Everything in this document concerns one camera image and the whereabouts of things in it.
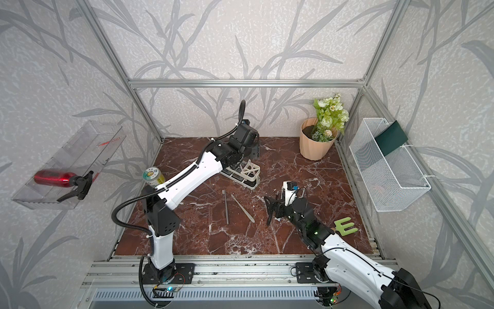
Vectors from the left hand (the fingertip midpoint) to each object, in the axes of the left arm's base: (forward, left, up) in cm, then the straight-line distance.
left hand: (254, 146), depth 81 cm
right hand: (-17, -8, -12) cm, 22 cm away
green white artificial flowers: (+18, -37, +1) cm, 42 cm away
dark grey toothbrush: (-8, +15, -26) cm, 32 cm away
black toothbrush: (-22, -7, -26) cm, 35 cm away
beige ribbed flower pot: (+12, -30, -15) cm, 36 cm away
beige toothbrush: (-17, +5, -27) cm, 32 cm away
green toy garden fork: (-26, -40, -26) cm, 54 cm away
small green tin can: (-3, +50, -20) cm, 54 cm away
